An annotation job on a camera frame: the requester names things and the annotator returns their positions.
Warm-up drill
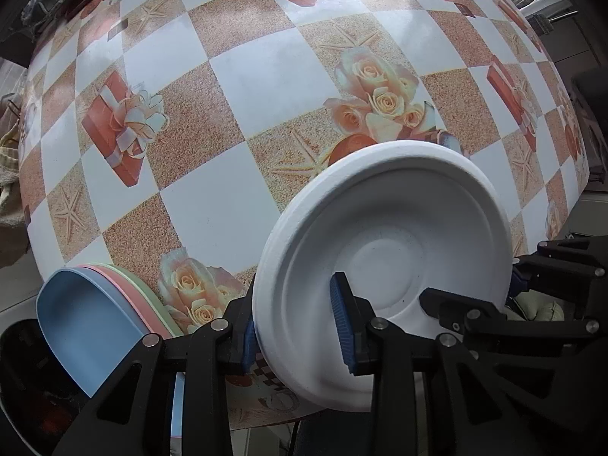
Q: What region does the cream cushion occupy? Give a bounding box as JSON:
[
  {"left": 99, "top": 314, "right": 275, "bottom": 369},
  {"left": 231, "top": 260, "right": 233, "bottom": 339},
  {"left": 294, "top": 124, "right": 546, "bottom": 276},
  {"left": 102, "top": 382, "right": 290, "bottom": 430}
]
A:
[{"left": 506, "top": 292, "right": 567, "bottom": 325}]

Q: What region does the dark cabinet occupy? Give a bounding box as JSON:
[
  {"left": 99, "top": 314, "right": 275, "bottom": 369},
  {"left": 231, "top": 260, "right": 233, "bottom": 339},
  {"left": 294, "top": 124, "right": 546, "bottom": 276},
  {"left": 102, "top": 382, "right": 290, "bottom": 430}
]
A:
[{"left": 570, "top": 66, "right": 608, "bottom": 182}]

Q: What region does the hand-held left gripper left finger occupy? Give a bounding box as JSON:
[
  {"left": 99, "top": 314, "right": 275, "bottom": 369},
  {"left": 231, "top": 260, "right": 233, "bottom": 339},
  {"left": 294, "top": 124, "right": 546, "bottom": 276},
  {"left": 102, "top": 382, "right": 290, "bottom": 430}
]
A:
[{"left": 52, "top": 289, "right": 260, "bottom": 456}]

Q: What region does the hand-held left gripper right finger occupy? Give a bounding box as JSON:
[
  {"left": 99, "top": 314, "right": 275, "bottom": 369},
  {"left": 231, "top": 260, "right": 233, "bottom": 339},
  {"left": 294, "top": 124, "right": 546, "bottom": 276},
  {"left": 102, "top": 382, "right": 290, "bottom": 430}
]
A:
[{"left": 330, "top": 272, "right": 537, "bottom": 456}]

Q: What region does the large white plate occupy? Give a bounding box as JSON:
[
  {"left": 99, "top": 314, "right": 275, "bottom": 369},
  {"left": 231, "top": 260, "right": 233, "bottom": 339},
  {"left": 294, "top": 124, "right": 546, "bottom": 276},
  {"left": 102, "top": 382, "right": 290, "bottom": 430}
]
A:
[{"left": 252, "top": 140, "right": 515, "bottom": 413}]

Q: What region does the blue plate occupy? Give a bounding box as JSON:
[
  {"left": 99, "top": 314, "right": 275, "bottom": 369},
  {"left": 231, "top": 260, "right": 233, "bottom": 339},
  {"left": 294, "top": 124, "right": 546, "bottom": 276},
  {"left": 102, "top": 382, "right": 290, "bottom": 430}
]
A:
[{"left": 35, "top": 267, "right": 187, "bottom": 439}]

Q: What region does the dark round appliance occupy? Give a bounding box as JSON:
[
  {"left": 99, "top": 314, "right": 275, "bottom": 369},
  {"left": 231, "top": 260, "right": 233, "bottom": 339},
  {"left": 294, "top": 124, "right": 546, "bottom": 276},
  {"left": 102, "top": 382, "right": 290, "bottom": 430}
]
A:
[{"left": 0, "top": 317, "right": 98, "bottom": 456}]

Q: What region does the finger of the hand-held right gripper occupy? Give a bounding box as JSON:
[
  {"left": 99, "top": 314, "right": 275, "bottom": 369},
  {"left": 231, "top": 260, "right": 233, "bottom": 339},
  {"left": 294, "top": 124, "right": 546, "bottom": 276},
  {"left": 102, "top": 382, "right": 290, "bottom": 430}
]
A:
[
  {"left": 420, "top": 287, "right": 608, "bottom": 358},
  {"left": 510, "top": 235, "right": 608, "bottom": 325}
]

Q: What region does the green plate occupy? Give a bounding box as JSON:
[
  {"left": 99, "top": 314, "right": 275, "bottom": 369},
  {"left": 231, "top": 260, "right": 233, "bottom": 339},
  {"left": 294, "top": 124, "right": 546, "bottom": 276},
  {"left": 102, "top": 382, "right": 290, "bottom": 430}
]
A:
[{"left": 107, "top": 263, "right": 180, "bottom": 339}]

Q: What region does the beige cloth bag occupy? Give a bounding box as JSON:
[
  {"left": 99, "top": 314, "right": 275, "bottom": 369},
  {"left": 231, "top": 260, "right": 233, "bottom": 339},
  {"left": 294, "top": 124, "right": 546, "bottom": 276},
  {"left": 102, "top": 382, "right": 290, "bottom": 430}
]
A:
[{"left": 0, "top": 95, "right": 30, "bottom": 225}]

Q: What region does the checkered printed tablecloth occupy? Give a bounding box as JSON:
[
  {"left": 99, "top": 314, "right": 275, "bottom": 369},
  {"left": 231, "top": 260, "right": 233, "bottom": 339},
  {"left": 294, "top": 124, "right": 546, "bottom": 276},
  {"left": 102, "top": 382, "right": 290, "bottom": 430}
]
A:
[{"left": 16, "top": 0, "right": 591, "bottom": 431}]

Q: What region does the pink plate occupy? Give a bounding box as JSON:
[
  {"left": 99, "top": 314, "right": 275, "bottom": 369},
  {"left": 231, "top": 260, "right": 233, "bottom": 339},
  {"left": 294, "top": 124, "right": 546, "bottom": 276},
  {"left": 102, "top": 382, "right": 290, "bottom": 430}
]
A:
[{"left": 78, "top": 263, "right": 165, "bottom": 339}]

